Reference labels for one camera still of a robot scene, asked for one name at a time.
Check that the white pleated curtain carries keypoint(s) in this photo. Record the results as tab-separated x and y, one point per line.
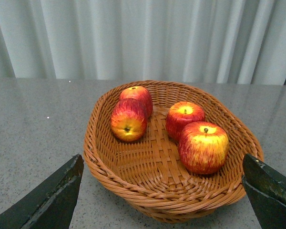
199	41

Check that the red yellow apple front left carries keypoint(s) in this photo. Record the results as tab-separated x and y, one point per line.
129	120

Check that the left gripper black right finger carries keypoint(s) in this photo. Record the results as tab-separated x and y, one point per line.
266	190

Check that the red apple with yellow top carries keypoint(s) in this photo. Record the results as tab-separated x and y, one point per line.
181	114

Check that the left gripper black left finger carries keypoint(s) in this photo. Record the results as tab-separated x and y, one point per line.
51	204

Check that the red apple rear left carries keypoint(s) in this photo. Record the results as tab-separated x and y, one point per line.
139	93

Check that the large red yellow apple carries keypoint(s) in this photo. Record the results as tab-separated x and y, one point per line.
203	147

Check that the brown wicker basket with apples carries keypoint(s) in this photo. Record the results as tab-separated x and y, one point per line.
148	173

